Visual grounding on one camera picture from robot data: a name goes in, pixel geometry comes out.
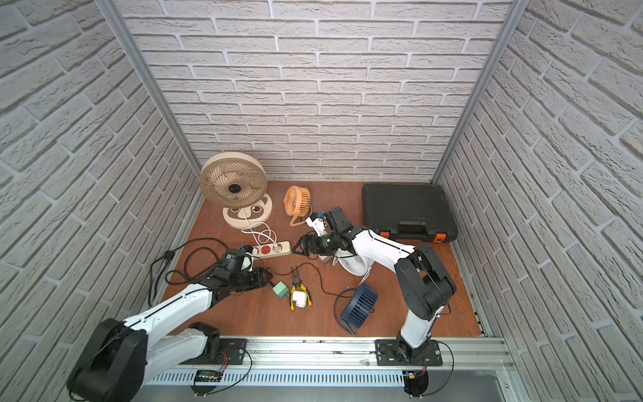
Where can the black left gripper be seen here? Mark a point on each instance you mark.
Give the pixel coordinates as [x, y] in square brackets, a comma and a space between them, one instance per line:
[253, 279]

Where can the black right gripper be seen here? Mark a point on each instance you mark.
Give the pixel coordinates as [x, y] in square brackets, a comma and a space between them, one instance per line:
[314, 249]

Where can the beige power strip red sockets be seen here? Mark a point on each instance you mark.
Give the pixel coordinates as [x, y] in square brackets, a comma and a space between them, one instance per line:
[274, 250]

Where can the green plug adapter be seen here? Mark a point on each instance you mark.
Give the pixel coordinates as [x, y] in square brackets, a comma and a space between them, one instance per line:
[281, 290]

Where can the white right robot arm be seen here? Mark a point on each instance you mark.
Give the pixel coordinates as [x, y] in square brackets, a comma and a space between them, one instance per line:
[426, 285]

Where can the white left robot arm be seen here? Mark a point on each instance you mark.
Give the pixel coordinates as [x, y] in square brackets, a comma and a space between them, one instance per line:
[121, 356]

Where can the small orange desk fan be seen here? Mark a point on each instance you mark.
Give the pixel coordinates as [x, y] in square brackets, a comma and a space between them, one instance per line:
[297, 203]

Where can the small white desk fan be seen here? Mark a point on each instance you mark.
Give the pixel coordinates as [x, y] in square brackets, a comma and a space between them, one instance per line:
[356, 265]

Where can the navy blue desk fan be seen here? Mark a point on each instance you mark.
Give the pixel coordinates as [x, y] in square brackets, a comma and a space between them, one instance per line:
[359, 307]

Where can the large beige desk fan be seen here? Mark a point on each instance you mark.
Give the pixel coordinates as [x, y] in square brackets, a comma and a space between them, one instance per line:
[238, 183]

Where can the black plastic tool case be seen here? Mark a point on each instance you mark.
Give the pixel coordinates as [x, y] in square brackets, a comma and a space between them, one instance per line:
[409, 212]

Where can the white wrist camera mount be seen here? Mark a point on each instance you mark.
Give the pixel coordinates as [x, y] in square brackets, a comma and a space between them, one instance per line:
[317, 222]

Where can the yellow handled pliers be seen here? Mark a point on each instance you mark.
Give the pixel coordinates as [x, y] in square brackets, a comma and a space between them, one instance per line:
[297, 284]

